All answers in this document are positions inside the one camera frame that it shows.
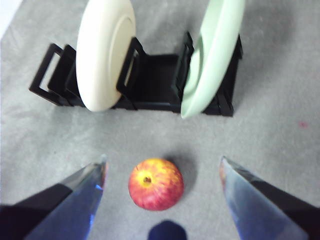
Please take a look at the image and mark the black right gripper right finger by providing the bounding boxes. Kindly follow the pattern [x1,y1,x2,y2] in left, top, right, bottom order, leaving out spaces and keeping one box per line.
[219,156,320,240]

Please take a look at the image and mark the pale green plate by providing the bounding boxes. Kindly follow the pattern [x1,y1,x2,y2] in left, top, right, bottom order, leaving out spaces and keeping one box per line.
[180,0,246,120]

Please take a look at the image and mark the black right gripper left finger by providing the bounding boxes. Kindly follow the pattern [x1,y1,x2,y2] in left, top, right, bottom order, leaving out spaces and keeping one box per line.
[0,154,109,240]

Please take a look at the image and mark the white plate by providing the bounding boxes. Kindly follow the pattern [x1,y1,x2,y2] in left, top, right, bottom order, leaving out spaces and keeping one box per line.
[75,0,137,113]

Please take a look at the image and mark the red yellow apple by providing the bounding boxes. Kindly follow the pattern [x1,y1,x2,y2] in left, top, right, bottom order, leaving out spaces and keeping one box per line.
[128,157,185,212]

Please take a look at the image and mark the black plate rack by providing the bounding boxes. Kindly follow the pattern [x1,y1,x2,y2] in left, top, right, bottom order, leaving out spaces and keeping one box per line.
[29,31,244,118]

